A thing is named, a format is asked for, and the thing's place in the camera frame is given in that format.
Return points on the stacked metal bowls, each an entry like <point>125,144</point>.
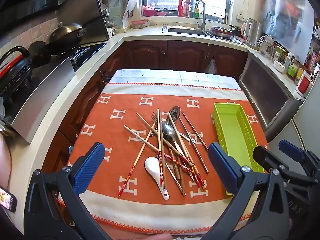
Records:
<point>221,32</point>

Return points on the clear plastic wall sheet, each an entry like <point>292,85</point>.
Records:
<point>287,17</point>

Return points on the black pot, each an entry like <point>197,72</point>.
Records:
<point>38,51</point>

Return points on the steel splash guard panel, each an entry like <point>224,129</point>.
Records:
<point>42,100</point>
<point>82,12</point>

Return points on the pink plastic basin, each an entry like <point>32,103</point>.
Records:
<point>148,10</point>

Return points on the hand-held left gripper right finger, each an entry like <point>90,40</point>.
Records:
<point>222,165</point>

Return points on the glass food container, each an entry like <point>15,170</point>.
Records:
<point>138,24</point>

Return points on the steel kitchen faucet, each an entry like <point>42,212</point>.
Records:
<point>202,12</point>

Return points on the green jar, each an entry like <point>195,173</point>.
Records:
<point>292,70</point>

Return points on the glass pitcher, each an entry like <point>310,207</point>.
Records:
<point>267,47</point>

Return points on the large metal spoon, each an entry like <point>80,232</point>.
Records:
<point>175,111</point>
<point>168,131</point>

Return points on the grey refrigerator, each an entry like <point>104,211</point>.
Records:
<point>300,125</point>

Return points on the black gas stove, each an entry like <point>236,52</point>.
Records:
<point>87,55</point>

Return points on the steel electric kettle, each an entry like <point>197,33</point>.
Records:
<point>253,33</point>

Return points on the white bowl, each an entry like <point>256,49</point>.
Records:
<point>279,66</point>

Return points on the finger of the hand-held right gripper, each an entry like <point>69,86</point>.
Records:
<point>266,156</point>
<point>291,150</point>

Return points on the green plastic utensil tray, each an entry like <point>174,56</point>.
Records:
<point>232,130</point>

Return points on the metal chopstick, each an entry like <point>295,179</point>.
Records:
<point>197,155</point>
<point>193,130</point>

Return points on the orange patterned blanket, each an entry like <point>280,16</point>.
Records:
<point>112,140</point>

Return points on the white ceramic spoon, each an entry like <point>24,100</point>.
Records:
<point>153,167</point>

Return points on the metal fork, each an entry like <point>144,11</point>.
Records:
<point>154,118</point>

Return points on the light blue checked table cover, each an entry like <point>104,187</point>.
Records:
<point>150,76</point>

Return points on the steel kitchen sink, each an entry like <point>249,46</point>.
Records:
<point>185,30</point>

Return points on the hanging plastic bag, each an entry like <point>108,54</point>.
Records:
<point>211,67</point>

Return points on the black smartphone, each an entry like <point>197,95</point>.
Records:
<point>7,198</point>

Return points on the wooden cutting board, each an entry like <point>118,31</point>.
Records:
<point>130,6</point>

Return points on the dark brown chopstick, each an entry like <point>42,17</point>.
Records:
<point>175,180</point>
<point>181,183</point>

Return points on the black range hood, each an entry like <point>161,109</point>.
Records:
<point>22,0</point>

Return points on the red and white container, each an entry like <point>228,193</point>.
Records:
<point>303,85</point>

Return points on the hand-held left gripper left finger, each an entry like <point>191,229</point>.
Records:
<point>90,167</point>

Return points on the pink bottle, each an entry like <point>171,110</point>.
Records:
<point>186,8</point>

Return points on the white plastic bottle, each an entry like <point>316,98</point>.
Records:
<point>288,58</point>

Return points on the red spray bottle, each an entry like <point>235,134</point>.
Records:
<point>180,7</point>

